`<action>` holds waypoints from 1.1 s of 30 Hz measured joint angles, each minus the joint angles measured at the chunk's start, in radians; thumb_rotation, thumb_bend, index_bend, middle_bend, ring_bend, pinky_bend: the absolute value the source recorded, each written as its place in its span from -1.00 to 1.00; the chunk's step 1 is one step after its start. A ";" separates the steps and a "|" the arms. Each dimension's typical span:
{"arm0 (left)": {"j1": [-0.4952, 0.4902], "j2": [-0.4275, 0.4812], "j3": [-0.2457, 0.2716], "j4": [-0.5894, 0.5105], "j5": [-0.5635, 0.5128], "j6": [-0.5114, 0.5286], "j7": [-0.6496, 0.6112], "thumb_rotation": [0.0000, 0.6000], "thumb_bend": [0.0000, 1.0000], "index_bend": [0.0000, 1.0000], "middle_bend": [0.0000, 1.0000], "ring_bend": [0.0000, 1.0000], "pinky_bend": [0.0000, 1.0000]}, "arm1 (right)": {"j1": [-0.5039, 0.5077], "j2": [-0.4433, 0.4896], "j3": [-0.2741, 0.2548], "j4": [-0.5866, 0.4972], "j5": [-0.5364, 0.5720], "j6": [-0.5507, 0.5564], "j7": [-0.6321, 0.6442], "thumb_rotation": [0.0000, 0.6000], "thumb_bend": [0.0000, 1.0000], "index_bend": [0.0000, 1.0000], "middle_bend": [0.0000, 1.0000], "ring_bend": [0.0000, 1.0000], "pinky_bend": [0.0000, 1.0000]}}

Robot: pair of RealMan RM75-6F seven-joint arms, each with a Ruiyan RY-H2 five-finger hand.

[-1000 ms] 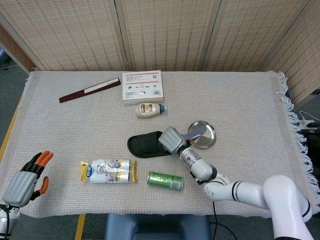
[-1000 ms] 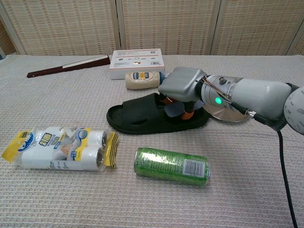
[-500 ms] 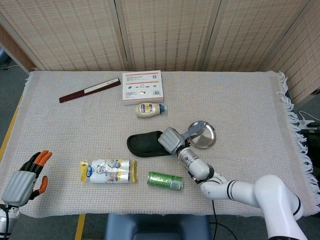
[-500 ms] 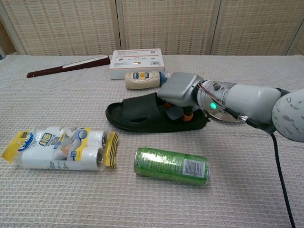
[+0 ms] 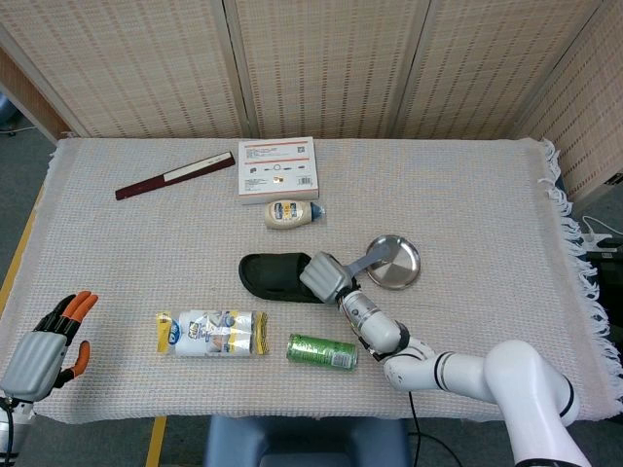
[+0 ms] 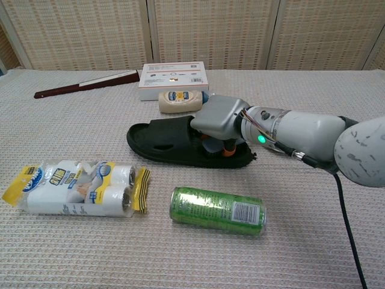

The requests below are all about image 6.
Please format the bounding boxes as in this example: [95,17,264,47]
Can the black rubber slipper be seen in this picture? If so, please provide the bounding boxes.
[126,115,258,169]

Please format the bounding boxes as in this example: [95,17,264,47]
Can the beige woven tablecloth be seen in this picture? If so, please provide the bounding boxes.
[0,68,385,289]

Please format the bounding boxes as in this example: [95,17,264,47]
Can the packaged white roll refills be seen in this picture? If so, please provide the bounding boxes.
[1,159,151,218]

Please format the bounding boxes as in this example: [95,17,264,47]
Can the white cardboard product box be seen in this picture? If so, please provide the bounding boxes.
[138,63,211,102]

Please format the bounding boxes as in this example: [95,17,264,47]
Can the green drink can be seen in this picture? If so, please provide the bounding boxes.
[170,186,268,237]

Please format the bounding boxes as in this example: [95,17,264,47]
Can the dark red folded fan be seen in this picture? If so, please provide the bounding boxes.
[34,69,141,99]

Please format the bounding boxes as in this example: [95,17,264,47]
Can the woven folding screen panel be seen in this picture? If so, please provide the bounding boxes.
[5,0,152,72]
[266,0,385,71]
[362,28,385,72]
[0,8,32,75]
[146,0,281,71]

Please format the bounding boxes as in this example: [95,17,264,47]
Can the mayonnaise squeeze bottle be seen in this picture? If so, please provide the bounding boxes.
[158,90,213,114]

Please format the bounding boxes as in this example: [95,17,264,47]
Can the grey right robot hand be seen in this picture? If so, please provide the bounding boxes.
[189,95,251,158]

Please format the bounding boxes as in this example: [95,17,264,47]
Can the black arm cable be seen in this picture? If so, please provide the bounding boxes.
[274,141,369,289]

